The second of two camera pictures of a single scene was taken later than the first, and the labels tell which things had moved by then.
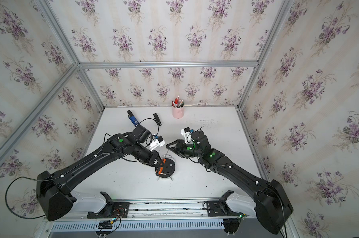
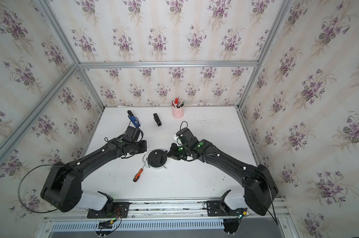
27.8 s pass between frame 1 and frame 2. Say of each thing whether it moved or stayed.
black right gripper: stayed
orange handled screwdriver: moved
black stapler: stayed
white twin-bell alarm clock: moved
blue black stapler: stayed
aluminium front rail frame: stayed
